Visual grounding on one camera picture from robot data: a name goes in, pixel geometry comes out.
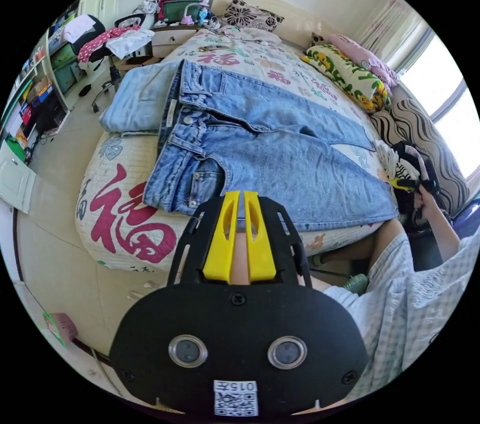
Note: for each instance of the window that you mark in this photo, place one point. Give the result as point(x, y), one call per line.
point(444, 94)

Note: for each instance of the pink carton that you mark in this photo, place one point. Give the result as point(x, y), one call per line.
point(62, 326)

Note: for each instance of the bed with printed quilt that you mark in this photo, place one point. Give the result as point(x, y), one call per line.
point(123, 221)

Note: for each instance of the pink pillow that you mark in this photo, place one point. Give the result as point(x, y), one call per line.
point(365, 56)

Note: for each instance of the shelf with boxes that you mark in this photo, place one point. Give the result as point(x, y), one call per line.
point(41, 94)

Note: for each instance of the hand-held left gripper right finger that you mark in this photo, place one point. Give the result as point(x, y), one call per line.
point(260, 247)

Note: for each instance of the person's right hand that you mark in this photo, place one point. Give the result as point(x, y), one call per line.
point(425, 202)

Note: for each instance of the person's body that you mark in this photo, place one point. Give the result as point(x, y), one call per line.
point(405, 304)

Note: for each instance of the black and white floral cushion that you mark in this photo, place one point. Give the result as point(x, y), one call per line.
point(250, 17)

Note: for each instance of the light blue folded jeans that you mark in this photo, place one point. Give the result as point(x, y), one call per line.
point(142, 97)

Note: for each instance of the curtain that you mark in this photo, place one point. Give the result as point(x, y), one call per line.
point(393, 28)

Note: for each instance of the black and beige wavy blanket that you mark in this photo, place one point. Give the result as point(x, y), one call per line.
point(423, 135)

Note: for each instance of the office chair with clothes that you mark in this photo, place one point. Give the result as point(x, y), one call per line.
point(107, 43)

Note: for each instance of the person's right forearm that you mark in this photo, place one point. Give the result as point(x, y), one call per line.
point(442, 232)

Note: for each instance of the yellow and green printed pillow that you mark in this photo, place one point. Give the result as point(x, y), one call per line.
point(347, 75)

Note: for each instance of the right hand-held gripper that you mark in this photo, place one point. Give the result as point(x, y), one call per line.
point(429, 178)

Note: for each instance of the black and white striped garment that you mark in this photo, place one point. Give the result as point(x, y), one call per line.
point(395, 163)

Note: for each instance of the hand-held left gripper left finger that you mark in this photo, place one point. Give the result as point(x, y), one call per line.
point(221, 244)

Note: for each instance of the bedside desk with clutter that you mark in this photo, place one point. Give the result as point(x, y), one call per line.
point(180, 17)

